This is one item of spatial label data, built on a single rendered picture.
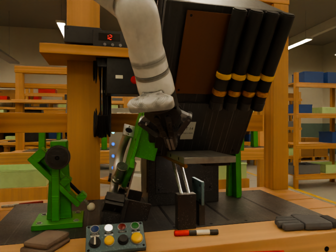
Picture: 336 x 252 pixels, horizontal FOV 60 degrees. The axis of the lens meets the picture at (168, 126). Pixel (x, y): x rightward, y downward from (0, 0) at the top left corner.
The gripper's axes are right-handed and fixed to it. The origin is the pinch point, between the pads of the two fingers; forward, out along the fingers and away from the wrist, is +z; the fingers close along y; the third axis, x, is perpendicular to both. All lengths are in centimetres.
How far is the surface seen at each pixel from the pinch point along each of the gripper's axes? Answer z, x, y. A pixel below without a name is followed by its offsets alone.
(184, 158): 12.3, -6.8, -0.3
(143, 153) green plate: 19.2, -17.2, 16.1
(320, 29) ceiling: 387, -978, -296
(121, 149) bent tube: 23.3, -24.6, 27.7
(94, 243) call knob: 16.7, 16.5, 20.6
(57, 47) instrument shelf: -10, -49, 51
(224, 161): 17.3, -10.1, -10.8
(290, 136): 584, -667, -157
